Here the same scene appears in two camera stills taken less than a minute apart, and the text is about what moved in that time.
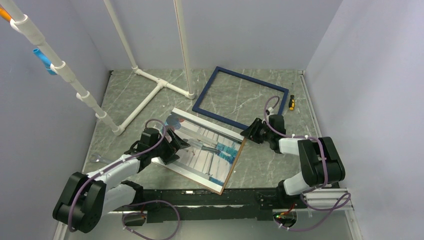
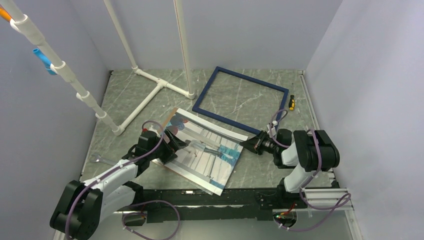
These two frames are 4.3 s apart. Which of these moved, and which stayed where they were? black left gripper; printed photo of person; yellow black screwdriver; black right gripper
Moved: black right gripper
Stayed: black left gripper; yellow black screwdriver; printed photo of person
